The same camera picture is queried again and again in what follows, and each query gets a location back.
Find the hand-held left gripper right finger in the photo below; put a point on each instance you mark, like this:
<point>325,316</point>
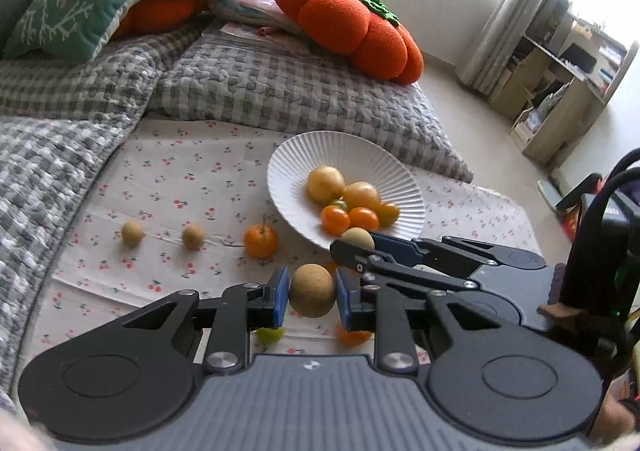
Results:
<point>346,305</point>

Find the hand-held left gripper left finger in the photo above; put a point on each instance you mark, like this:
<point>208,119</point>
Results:
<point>280,301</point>

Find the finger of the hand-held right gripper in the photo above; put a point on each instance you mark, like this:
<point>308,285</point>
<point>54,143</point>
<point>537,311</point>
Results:
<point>350,253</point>
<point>395,243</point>

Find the brown longan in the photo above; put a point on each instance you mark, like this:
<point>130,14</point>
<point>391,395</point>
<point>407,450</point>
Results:
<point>132,233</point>
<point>312,291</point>
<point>357,237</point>
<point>193,236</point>

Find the small orange mandarin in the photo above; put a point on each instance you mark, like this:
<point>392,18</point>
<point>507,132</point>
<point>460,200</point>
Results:
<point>330,267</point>

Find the green yellow cherry tomato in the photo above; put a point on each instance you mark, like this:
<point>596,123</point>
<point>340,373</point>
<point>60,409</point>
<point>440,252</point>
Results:
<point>270,335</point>

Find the orange cherry tomato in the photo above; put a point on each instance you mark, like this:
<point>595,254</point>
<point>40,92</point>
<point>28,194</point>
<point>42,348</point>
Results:
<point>363,217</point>
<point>335,219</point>

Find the yellow passion fruit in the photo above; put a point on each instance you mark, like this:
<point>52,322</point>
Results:
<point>325,184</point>
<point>361,196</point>

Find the orange tangerine with stem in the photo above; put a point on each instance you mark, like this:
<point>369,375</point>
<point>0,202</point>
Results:
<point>260,241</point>

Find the white ribbed plate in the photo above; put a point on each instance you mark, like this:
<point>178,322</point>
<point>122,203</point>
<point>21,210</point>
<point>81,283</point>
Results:
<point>300,166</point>

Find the person's right forearm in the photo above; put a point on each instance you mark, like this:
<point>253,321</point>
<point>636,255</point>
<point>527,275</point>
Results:
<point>615,418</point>

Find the grey slipper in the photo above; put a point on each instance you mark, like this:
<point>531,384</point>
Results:
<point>550,191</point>

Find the cherry print cloth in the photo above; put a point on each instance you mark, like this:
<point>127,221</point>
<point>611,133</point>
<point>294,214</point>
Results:
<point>165,171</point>

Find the wooden shelf desk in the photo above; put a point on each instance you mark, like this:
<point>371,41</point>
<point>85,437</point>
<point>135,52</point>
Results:
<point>555,96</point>

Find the orange pumpkin cushion green stem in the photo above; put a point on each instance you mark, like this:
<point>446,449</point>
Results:
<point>345,16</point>

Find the black monitor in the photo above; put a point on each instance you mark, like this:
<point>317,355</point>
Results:
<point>577,56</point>

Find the grey curtain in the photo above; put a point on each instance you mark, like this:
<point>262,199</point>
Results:
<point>515,1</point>

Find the grey white checked blanket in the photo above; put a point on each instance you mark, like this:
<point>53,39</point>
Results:
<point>60,131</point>

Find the plain orange cushion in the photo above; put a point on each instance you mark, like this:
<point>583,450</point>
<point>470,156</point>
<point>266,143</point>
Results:
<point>160,6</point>

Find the green branch pattern pillow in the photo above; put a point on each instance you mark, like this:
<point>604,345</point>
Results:
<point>75,1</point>

